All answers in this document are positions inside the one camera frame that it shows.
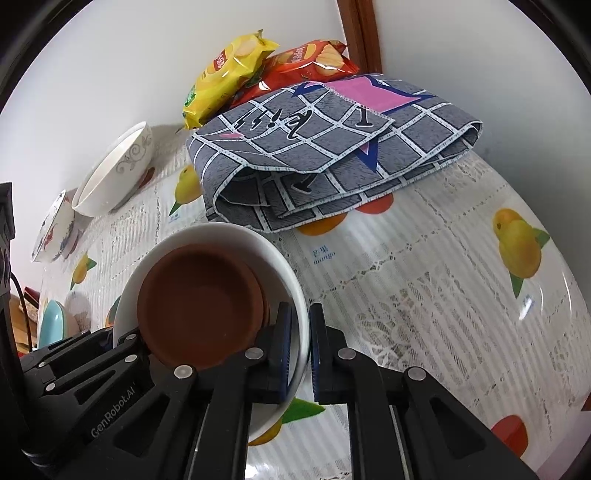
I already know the brown dish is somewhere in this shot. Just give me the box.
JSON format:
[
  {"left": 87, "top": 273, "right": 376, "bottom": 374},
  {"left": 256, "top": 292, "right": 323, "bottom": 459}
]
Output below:
[
  {"left": 252, "top": 272, "right": 271, "bottom": 333},
  {"left": 137, "top": 244, "right": 266, "bottom": 370}
]

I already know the blue and white patterned bowl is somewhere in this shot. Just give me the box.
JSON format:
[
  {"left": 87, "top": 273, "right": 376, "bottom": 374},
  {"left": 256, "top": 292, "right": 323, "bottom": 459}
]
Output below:
[{"left": 31, "top": 188, "right": 80, "bottom": 264}]

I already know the large white bowl grey pattern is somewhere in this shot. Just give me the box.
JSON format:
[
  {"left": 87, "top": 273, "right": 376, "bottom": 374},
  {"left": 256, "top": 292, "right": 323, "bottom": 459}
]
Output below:
[{"left": 71, "top": 121, "right": 153, "bottom": 217}]

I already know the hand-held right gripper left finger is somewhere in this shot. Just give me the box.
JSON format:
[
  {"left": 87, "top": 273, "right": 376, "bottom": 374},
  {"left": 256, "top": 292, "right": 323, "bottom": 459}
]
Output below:
[{"left": 60, "top": 302, "right": 294, "bottom": 480}]

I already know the blue plate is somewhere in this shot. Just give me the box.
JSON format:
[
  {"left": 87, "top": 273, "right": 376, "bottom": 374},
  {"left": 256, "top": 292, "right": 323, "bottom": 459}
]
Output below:
[{"left": 37, "top": 299, "right": 70, "bottom": 352}]

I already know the black cable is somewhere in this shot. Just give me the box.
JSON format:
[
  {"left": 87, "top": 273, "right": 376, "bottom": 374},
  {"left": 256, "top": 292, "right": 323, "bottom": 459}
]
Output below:
[{"left": 10, "top": 271, "right": 37, "bottom": 354}]

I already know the fruit printed tablecloth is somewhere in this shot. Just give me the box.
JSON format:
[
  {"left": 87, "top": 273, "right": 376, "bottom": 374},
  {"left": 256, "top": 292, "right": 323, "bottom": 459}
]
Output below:
[{"left": 37, "top": 124, "right": 591, "bottom": 480}]

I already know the grey checked cloth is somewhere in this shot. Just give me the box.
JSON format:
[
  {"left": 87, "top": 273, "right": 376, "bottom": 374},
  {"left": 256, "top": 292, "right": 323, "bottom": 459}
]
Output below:
[{"left": 187, "top": 74, "right": 483, "bottom": 232}]

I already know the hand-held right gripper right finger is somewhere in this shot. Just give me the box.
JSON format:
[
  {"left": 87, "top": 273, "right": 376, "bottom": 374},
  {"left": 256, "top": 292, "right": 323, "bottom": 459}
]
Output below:
[{"left": 308, "top": 303, "right": 541, "bottom": 480}]

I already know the red snack bag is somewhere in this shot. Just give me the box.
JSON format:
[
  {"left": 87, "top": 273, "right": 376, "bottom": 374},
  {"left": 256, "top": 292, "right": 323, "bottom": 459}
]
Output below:
[{"left": 231, "top": 39, "right": 360, "bottom": 109}]

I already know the brown wooden door frame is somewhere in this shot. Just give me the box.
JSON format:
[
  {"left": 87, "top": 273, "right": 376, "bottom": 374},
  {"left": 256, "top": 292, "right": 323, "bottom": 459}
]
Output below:
[{"left": 337, "top": 0, "right": 384, "bottom": 75}]

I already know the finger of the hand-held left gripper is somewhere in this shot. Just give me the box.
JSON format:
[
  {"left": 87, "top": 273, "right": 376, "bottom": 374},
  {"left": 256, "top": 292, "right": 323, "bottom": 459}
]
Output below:
[
  {"left": 25, "top": 353, "right": 178, "bottom": 462},
  {"left": 21, "top": 327, "right": 141, "bottom": 386}
]

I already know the plain white bowl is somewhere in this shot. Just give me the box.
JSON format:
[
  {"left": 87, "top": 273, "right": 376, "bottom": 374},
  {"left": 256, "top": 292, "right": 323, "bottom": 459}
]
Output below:
[{"left": 112, "top": 222, "right": 309, "bottom": 444}]

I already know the yellow snack bag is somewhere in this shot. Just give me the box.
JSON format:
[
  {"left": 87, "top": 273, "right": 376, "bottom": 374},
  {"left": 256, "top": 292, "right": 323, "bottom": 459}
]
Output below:
[{"left": 182, "top": 30, "right": 280, "bottom": 131}]

